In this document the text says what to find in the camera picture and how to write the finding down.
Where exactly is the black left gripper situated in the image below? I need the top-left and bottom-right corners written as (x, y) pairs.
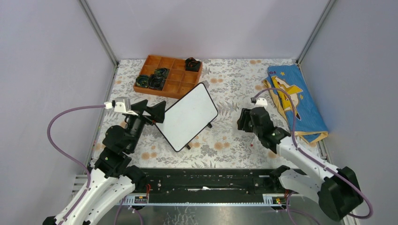
top-left (126, 100), bottom-right (167, 153)

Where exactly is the small black-framed whiteboard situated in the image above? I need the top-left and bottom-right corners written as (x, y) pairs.
top-left (155, 82), bottom-right (219, 152)

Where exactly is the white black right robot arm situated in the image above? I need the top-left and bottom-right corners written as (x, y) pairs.
top-left (237, 107), bottom-right (364, 221)

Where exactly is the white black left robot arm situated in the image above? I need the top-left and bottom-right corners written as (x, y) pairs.
top-left (43, 97), bottom-right (166, 225)

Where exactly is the black tape roll lower middle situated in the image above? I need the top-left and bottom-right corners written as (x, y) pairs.
top-left (148, 74), bottom-right (166, 90)

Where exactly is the black tape roll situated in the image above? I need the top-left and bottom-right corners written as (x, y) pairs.
top-left (135, 75), bottom-right (150, 88)
top-left (148, 74), bottom-right (166, 90)
top-left (154, 67), bottom-right (169, 79)
top-left (185, 57), bottom-right (201, 72)

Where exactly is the black tape roll left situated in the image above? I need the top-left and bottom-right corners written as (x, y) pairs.
top-left (135, 75), bottom-right (150, 88)

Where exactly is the floral patterned table mat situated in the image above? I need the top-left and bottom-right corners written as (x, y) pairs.
top-left (90, 59), bottom-right (322, 170)

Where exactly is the black tape roll upper middle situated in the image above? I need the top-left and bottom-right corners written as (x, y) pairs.
top-left (154, 67), bottom-right (169, 79)

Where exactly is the orange compartment tray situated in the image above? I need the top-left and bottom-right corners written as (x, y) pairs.
top-left (133, 55), bottom-right (203, 99)

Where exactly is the black tape roll top right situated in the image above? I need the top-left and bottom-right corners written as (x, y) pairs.
top-left (185, 57), bottom-right (201, 72)

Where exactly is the blue yellow cartoon cloth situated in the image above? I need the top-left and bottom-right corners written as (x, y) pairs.
top-left (263, 65), bottom-right (329, 144)

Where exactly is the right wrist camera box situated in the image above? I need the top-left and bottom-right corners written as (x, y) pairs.
top-left (251, 97), bottom-right (268, 109)

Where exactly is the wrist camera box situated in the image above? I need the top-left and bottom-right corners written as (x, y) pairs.
top-left (251, 97), bottom-right (268, 109)
top-left (104, 97), bottom-right (138, 116)

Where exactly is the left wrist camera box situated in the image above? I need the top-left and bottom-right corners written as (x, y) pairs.
top-left (104, 97), bottom-right (138, 116)

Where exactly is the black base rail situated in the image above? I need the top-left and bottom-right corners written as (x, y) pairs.
top-left (131, 168), bottom-right (288, 206)

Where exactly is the left aluminium frame post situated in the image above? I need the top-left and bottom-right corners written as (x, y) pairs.
top-left (78, 0), bottom-right (119, 67)

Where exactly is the aluminium frame post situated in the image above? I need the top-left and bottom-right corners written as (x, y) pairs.
top-left (296, 0), bottom-right (337, 64)
top-left (78, 0), bottom-right (119, 67)

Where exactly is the right aluminium frame post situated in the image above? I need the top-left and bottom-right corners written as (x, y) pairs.
top-left (296, 0), bottom-right (337, 64)

